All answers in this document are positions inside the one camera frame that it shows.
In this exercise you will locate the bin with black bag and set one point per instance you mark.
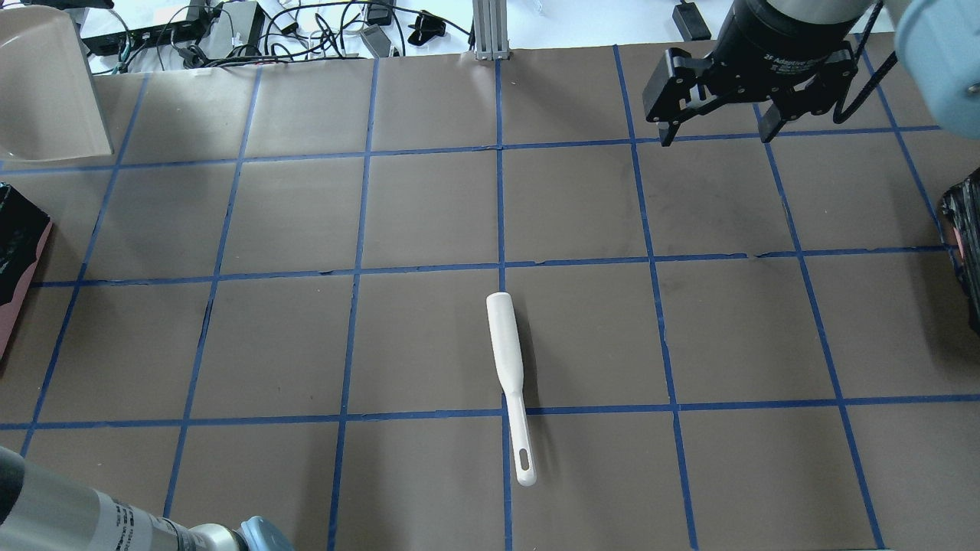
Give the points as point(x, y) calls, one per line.
point(959, 218)
point(25, 229)

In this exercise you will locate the black dustpan-side gripper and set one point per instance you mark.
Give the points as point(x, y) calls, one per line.
point(777, 44)

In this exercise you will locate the black power adapter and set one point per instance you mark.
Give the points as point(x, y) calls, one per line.
point(690, 22)

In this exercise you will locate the aluminium frame post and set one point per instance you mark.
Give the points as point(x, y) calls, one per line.
point(489, 35)

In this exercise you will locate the beige plastic dustpan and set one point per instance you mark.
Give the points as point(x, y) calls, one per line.
point(49, 107)

